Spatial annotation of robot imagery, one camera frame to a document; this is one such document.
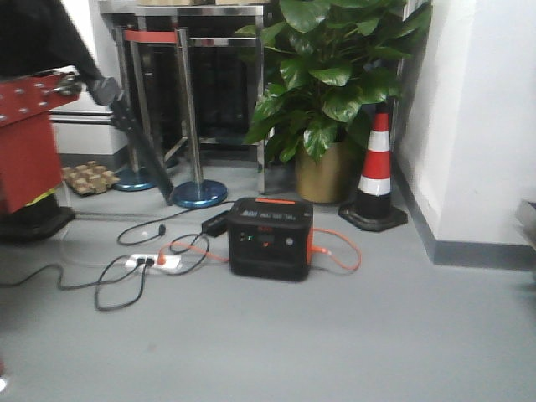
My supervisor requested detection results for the black orange power station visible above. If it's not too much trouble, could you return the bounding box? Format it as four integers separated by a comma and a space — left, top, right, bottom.
226, 197, 313, 281

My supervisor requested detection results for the black power adapter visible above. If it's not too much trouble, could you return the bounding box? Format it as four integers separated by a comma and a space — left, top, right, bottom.
201, 210, 229, 238

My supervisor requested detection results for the chrome stanchion blue base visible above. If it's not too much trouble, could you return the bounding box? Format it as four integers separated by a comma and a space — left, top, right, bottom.
173, 28, 228, 209

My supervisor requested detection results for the red white traffic cone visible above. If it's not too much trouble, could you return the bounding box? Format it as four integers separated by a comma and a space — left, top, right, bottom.
338, 105, 408, 232

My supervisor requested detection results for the white power strip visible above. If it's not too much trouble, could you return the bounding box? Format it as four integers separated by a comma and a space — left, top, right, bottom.
124, 254, 183, 274

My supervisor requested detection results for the green potted plant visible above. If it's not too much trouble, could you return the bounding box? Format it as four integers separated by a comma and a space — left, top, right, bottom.
245, 1, 432, 204

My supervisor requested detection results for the cardboard egg tray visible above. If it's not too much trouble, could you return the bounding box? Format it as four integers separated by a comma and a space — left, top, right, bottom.
61, 160, 120, 197

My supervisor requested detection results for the black floor cable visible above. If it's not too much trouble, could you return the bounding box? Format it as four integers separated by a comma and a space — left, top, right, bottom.
0, 198, 235, 312

